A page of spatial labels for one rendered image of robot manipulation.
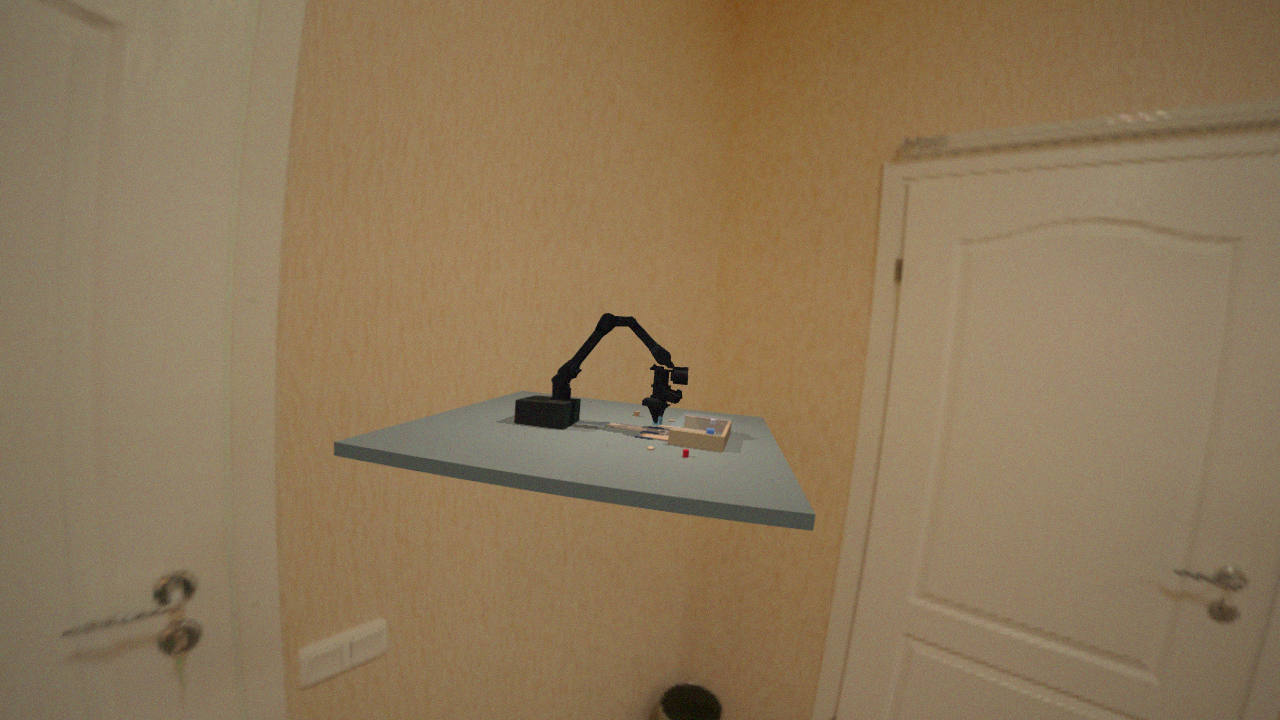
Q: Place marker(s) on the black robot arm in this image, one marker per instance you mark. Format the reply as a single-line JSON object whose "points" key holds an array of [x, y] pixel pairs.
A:
{"points": [[679, 375]]}

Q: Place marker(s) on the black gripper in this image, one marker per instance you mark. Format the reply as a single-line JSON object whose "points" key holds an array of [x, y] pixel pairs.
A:
{"points": [[655, 403]]}

